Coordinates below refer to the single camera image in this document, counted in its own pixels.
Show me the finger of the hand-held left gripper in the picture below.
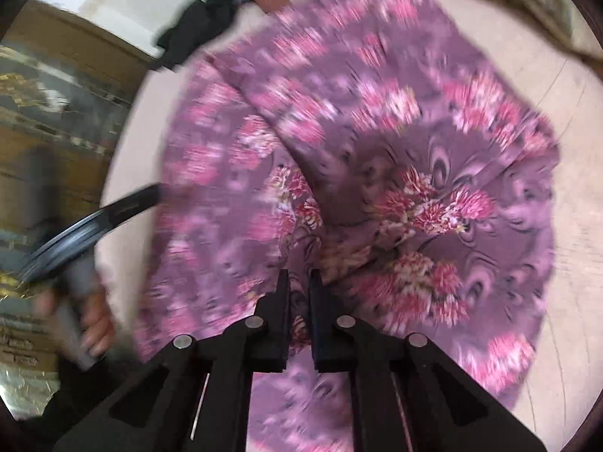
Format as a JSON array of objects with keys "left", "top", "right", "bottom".
[{"left": 98, "top": 183, "right": 164, "bottom": 228}]

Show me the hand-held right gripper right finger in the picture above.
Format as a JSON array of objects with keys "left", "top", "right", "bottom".
[{"left": 308, "top": 268, "right": 549, "bottom": 452}]

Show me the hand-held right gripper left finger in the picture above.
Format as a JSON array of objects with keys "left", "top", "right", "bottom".
[{"left": 54, "top": 269, "right": 290, "bottom": 452}]

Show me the black cloth pile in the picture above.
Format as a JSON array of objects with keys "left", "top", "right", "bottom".
[{"left": 155, "top": 0, "right": 237, "bottom": 72}]

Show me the wooden cabinet with glass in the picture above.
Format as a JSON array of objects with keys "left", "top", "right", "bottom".
[{"left": 0, "top": 0, "right": 158, "bottom": 422}]

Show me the purple floral cloth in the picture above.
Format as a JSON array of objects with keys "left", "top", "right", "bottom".
[{"left": 132, "top": 0, "right": 561, "bottom": 452}]

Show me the person's left hand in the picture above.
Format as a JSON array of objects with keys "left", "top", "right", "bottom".
[{"left": 37, "top": 282, "right": 116, "bottom": 359}]

